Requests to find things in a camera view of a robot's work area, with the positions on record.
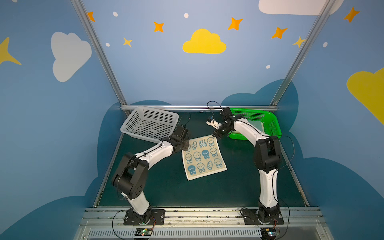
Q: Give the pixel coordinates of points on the white perforated plastic basket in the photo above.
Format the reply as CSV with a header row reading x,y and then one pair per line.
x,y
150,124

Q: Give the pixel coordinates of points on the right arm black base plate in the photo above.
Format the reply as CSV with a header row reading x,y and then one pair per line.
x,y
259,217

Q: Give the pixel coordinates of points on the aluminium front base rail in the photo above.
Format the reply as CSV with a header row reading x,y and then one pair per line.
x,y
212,223

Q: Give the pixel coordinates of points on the left green circuit board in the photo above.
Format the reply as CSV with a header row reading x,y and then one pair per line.
x,y
143,232

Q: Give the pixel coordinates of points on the pale yellow towel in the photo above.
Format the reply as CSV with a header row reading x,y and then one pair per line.
x,y
258,125

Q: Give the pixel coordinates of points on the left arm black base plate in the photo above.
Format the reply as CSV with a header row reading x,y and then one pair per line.
x,y
150,217

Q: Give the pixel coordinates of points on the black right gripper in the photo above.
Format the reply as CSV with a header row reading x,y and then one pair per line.
x,y
220,129

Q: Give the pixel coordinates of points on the teal patterned towel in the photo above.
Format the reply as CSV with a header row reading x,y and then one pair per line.
x,y
203,158

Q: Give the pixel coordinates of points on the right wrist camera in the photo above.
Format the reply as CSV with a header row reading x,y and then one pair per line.
x,y
211,121

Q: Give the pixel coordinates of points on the aluminium frame post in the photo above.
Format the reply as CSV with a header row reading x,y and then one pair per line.
x,y
87,24
319,23

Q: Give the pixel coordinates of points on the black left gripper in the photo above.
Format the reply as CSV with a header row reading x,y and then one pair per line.
x,y
184,142

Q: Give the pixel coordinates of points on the right green circuit board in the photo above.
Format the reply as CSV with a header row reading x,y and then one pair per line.
x,y
268,234

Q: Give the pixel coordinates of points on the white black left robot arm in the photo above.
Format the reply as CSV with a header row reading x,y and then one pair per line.
x,y
132,173

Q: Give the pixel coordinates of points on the left aluminium frame post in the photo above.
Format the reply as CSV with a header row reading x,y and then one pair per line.
x,y
87,24

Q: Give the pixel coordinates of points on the green perforated plastic basket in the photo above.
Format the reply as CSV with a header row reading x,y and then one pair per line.
x,y
270,121

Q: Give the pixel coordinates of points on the right aluminium frame post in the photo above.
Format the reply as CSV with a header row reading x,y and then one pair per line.
x,y
319,23

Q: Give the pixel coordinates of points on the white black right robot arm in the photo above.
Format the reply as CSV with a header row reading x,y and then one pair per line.
x,y
267,158

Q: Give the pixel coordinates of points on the aluminium back frame rail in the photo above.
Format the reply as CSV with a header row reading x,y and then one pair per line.
x,y
198,108

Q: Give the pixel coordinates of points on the green circuit board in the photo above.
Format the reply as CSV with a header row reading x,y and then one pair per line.
x,y
268,234
143,232

